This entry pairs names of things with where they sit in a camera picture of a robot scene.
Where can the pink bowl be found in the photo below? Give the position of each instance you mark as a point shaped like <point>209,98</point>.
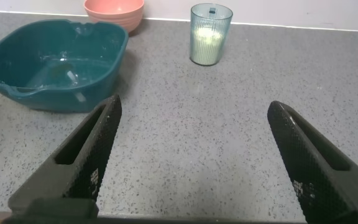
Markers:
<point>117,15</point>

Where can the teal plastic basin tray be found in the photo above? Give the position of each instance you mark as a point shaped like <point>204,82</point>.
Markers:
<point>57,43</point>

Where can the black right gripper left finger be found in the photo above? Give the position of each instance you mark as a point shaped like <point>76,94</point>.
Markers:
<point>82,161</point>

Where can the ribbed transparent teal cup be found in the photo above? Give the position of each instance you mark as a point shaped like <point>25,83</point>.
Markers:
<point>210,18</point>

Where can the pale yellow powder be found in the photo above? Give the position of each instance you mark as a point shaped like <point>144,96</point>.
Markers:
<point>207,46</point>

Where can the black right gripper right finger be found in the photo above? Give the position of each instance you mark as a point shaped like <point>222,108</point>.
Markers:
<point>315,174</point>

